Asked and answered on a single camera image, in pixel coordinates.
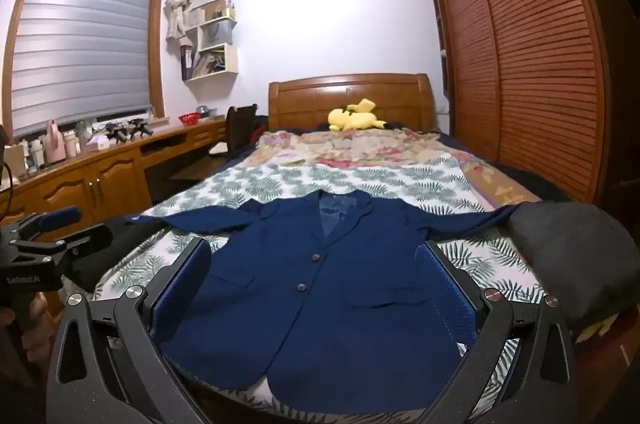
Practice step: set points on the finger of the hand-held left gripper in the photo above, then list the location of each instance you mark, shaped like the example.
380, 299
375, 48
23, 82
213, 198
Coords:
60, 218
75, 245

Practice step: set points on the grey paper bag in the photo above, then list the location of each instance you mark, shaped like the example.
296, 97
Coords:
217, 34

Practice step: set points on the wooden louvred wardrobe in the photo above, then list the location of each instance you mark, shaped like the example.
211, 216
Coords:
525, 54

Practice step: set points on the tied beige curtain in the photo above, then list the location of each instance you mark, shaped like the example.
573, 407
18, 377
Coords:
177, 6

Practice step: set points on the wooden window frame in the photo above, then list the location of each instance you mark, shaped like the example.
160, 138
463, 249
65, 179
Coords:
157, 44

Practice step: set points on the pink bottle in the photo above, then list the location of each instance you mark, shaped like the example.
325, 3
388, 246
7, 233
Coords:
55, 144

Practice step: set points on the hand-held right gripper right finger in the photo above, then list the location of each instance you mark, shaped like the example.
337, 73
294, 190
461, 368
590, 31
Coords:
447, 289

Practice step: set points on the red basket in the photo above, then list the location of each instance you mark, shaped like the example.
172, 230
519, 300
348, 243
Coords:
189, 119

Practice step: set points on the floral quilt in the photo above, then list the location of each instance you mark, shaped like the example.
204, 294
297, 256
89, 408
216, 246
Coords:
350, 149

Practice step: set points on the dark wooden chair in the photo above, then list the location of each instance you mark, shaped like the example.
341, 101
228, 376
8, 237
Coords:
242, 124

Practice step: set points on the navy blue suit jacket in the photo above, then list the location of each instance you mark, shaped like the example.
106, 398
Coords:
320, 304

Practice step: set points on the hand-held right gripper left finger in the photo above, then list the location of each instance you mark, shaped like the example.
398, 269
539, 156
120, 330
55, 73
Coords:
182, 284

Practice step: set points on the leaf print bed sheet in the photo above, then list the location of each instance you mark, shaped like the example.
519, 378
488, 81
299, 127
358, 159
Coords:
280, 184

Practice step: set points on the wooden bed headboard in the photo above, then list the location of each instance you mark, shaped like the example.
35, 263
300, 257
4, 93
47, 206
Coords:
300, 104

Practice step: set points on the white wall shelf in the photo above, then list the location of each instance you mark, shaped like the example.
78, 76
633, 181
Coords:
212, 59

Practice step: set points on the yellow plush toy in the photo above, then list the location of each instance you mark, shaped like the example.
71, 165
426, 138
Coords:
355, 118

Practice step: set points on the wooden desk cabinet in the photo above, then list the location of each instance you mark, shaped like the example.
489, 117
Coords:
75, 184

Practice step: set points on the grey window blind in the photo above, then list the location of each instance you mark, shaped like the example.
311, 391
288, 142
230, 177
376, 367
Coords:
80, 44

